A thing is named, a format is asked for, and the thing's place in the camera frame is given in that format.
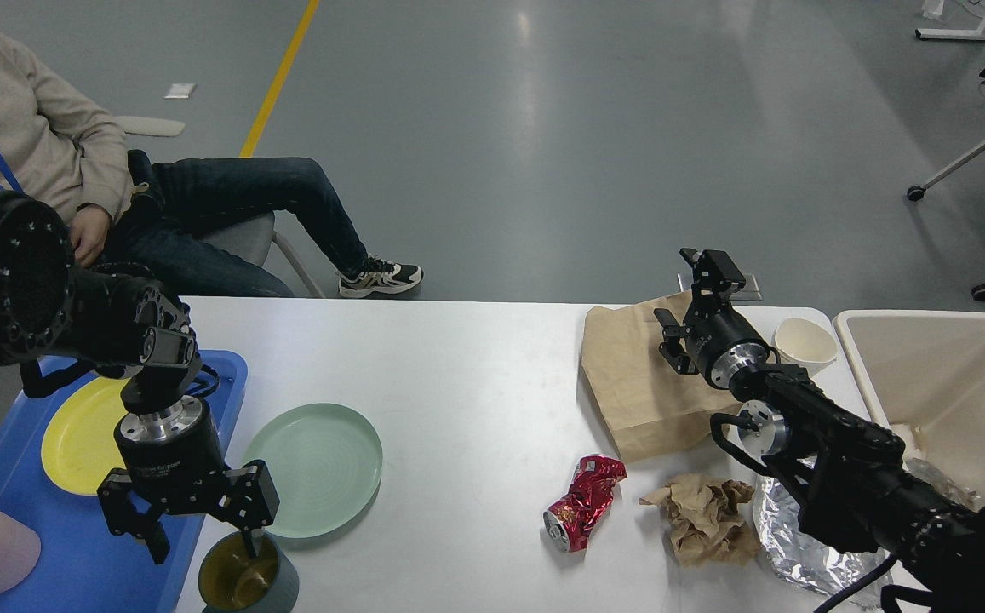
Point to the yellow plate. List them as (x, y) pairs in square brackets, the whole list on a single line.
[(78, 447)]

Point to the white desk leg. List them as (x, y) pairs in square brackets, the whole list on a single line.
[(974, 33)]

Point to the foil trash in bin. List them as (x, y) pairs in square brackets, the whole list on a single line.
[(943, 484)]

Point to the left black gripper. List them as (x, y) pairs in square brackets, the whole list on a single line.
[(173, 460)]

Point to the crushed red can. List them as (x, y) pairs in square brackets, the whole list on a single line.
[(570, 520)]

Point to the blue plastic tray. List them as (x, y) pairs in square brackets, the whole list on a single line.
[(82, 567)]

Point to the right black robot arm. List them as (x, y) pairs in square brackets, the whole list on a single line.
[(845, 473)]

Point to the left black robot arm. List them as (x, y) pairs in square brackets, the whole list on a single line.
[(59, 321)]

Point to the brown paper bag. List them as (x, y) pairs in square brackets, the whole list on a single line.
[(649, 409)]

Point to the seated person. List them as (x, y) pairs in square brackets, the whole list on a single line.
[(61, 148)]

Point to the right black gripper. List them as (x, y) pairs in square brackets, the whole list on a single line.
[(718, 342)]

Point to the white paper cup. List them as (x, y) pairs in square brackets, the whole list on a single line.
[(806, 344)]

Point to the dark teal mug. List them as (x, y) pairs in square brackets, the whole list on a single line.
[(230, 580)]

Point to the crumpled brown paper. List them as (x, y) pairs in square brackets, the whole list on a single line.
[(705, 519)]

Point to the light green plate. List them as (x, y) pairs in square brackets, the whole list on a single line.
[(326, 462)]

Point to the crumpled aluminium foil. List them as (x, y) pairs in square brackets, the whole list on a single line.
[(797, 558)]

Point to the beige plastic bin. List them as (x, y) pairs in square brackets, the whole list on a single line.
[(922, 373)]

